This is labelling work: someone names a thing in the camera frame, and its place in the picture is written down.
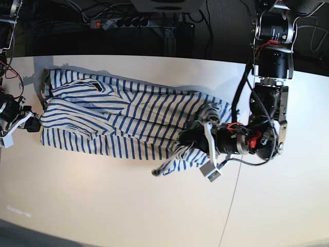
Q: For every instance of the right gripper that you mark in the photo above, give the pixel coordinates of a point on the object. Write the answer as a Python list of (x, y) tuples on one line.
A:
[(12, 111)]

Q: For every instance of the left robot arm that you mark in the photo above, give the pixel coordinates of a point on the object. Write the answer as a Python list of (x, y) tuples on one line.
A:
[(275, 31)]

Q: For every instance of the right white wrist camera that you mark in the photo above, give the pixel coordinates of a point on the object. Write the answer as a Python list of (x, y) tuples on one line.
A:
[(6, 139)]

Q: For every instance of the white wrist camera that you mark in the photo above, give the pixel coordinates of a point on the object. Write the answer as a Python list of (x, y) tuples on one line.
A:
[(6, 139), (210, 169)]

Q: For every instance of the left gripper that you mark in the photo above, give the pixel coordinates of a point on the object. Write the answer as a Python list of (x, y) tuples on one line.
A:
[(229, 138)]

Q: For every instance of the grey monitor stand base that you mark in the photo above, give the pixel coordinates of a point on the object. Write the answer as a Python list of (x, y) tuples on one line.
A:
[(167, 5)]

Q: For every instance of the aluminium table frame post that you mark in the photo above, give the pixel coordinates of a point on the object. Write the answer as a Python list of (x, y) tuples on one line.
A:
[(169, 42)]

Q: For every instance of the blue white striped T-shirt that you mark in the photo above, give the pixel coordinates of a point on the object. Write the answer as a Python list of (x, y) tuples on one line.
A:
[(105, 115)]

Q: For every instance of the black power adapter box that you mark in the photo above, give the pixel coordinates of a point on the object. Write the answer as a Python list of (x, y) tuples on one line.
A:
[(185, 30)]

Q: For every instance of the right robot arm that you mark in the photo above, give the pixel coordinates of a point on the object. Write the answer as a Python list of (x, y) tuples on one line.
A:
[(9, 17)]

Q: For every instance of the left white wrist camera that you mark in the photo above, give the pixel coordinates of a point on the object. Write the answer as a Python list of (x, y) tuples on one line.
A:
[(210, 169)]

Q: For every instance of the black power strip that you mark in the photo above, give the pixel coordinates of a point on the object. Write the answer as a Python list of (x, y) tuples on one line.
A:
[(129, 22)]

